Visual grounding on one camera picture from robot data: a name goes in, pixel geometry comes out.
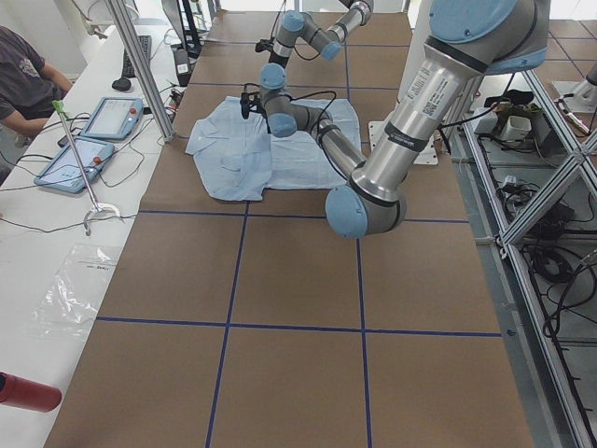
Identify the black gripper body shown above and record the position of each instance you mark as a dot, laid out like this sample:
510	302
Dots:
278	60
266	108

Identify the light blue button-up shirt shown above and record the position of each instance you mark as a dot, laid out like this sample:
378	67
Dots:
237	158

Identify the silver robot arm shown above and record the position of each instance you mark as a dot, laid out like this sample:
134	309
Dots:
296	25
467	39

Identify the black labelled box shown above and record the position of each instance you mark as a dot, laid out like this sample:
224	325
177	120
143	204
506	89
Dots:
182	66

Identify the black computer mouse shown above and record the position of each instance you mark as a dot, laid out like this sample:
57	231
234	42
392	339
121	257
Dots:
122	84

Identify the upper blue teach pendant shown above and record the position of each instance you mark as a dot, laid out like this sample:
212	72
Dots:
114	118

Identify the blue teach pendant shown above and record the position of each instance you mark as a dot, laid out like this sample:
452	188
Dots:
114	118
63	173

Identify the purple reacher grabber stick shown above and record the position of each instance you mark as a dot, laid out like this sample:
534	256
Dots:
106	210

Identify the lower blue teach pendant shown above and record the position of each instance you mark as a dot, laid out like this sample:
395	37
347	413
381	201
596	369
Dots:
63	173

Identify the seated person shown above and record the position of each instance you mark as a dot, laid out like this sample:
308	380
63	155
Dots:
29	86

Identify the grey control box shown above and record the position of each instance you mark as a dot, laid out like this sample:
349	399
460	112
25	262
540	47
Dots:
520	128

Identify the clear plastic bag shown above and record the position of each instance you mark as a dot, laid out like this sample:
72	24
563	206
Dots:
72	300

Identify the red bottle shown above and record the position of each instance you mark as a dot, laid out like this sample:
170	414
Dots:
29	395

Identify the aluminium frame post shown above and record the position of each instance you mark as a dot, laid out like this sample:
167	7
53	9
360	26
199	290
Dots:
128	35

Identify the aluminium lattice frame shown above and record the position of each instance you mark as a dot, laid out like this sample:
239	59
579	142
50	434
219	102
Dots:
537	204

